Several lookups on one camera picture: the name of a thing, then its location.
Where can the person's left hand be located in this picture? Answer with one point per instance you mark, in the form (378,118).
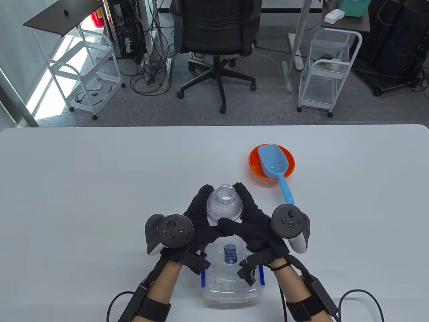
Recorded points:
(199,228)

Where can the person's right hand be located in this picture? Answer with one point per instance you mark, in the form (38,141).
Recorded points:
(258,228)

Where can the clear plastic shaker cup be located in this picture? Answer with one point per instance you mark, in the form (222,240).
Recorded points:
(211,221)

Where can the clear plastic container lid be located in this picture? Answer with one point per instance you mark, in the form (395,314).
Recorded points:
(218,255)

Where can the clear plastic shaker lid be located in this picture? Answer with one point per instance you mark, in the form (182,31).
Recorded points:
(224,204)

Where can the blue plastic scoop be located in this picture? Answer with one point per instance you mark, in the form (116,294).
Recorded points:
(273,161)

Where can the clear container with blue clips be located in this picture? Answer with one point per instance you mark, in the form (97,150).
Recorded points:
(231,302)

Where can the person's right forearm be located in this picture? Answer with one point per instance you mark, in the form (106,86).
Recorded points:
(295,288)

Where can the person's left forearm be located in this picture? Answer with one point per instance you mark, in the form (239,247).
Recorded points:
(164,286)

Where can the grey and white hand controller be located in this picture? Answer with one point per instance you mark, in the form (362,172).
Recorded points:
(288,221)
(174,229)

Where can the thin black wrist tie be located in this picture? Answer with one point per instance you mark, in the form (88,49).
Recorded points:
(281,267)

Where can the orange plastic bowl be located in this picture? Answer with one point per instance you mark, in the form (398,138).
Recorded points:
(253,164)

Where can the black wrist electronics box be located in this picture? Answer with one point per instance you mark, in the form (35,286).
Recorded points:
(320,295)
(134,302)

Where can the white power strip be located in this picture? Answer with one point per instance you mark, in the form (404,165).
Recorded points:
(298,62)

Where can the small white cup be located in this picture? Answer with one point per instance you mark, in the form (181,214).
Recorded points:
(334,65)

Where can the black office chair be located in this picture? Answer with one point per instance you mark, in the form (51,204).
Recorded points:
(214,27)

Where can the black computer tower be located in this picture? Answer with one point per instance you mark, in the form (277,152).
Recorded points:
(129,30)

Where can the small white box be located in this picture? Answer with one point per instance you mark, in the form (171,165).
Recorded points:
(333,16)

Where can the white cart with dark top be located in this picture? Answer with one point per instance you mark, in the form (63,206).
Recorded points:
(355,21)
(57,16)

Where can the red fire extinguisher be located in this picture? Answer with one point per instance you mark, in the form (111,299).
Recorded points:
(98,18)

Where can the black equipment stand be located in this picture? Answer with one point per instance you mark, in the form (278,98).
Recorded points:
(402,40)

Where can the teal plastic container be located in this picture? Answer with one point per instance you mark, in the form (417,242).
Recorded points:
(353,7)

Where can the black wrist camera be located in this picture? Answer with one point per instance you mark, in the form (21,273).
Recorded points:
(196,263)
(253,266)

